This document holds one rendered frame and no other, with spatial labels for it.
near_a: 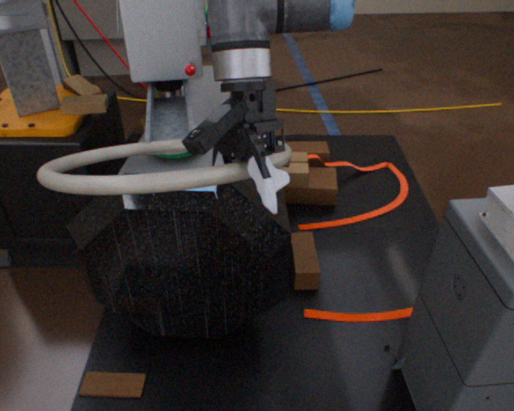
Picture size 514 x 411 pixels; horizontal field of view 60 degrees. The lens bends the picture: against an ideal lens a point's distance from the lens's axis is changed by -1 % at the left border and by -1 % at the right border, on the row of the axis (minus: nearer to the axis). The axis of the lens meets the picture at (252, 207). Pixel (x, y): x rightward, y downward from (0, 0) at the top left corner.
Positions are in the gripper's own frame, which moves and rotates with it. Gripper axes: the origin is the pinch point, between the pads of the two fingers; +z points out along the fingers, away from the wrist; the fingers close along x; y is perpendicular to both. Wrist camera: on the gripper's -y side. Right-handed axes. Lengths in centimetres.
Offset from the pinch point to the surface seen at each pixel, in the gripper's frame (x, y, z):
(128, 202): 83, 14, 16
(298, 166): 134, 143, 30
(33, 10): 149, 12, -55
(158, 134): 52, 13, -8
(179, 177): 1.0, -10.3, -6.9
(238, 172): -1.5, -1.1, -6.3
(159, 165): 83, 27, 6
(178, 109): 62, 25, -14
